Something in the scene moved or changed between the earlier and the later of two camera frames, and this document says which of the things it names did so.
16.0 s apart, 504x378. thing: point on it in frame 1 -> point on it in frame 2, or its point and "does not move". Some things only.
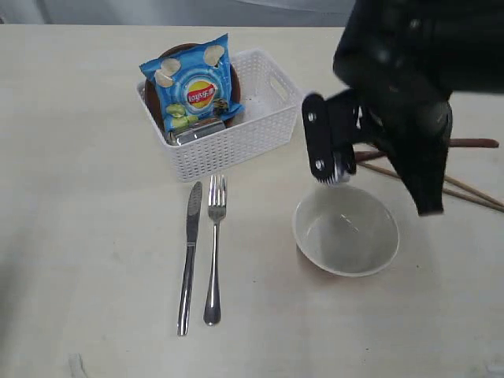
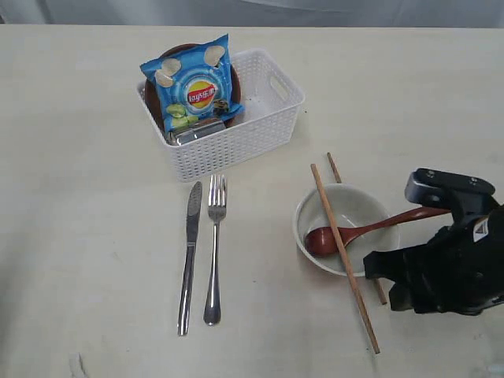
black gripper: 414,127 -> 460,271
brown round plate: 152,95 does not move
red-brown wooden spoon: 474,142 -> 324,241
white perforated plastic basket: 270,102 does not move
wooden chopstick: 366,155 -> 378,281
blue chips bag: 194,83 does not move
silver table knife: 194,230 does not move
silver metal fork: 216,207 does not move
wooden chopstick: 447,178 -> 370,339
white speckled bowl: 346,230 does not move
